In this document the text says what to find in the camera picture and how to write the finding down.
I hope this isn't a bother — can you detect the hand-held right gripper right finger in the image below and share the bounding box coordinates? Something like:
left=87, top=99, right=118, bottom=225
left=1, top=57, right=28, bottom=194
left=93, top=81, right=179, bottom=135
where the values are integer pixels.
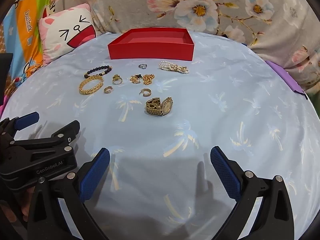
left=210, top=146, right=294, bottom=240

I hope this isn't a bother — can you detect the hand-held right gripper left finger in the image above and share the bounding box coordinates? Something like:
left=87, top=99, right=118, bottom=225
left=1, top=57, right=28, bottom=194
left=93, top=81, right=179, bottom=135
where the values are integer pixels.
left=27, top=147, right=111, bottom=240

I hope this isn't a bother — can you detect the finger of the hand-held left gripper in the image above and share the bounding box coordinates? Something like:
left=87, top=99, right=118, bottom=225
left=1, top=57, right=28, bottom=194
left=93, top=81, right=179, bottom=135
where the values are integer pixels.
left=0, top=112, right=40, bottom=143
left=15, top=120, right=80, bottom=160

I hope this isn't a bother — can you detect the gold braided bracelet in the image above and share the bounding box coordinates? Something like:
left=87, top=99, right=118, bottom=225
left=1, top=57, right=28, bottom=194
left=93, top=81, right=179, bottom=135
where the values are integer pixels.
left=79, top=75, right=104, bottom=95

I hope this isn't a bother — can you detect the black bead bracelet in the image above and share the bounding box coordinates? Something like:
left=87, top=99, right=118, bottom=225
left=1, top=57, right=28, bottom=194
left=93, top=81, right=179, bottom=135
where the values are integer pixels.
left=84, top=65, right=112, bottom=79

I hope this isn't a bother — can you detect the gold chain earring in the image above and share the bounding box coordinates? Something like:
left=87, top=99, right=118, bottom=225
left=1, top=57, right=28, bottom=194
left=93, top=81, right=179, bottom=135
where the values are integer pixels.
left=129, top=74, right=155, bottom=85

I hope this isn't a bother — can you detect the red jewelry box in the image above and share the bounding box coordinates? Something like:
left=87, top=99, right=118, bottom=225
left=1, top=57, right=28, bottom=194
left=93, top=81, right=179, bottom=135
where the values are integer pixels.
left=107, top=27, right=195, bottom=61

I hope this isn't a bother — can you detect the white pearl bracelet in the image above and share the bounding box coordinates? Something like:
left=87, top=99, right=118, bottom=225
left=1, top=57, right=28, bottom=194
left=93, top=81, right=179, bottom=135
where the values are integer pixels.
left=159, top=61, right=190, bottom=74

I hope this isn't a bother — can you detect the person's left hand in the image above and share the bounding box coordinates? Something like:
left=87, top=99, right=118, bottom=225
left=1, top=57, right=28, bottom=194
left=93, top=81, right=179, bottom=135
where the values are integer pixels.
left=0, top=197, right=32, bottom=224

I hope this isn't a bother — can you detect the blue palm print sheet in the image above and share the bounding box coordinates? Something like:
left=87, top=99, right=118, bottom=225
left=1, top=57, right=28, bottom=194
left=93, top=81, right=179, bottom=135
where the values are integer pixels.
left=0, top=29, right=320, bottom=240

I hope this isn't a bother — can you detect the gold wristwatch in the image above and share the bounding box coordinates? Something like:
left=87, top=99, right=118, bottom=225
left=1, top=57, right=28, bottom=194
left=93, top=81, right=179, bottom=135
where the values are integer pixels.
left=144, top=96, right=174, bottom=117

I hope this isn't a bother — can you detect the colourful cartoon blanket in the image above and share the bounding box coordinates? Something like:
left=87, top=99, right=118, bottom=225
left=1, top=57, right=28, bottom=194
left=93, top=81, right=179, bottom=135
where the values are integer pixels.
left=0, top=0, right=59, bottom=110

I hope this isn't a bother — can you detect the cat face pillow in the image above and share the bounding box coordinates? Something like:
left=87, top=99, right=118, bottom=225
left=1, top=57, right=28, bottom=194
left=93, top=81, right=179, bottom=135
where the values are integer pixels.
left=38, top=3, right=97, bottom=67

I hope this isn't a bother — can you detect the purple flat object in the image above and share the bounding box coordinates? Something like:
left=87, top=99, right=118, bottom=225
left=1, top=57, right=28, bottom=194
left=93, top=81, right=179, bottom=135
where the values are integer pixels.
left=265, top=60, right=308, bottom=100

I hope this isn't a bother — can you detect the grey floral blanket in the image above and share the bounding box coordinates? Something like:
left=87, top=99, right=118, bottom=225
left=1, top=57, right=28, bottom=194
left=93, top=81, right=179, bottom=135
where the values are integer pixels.
left=54, top=0, right=320, bottom=93

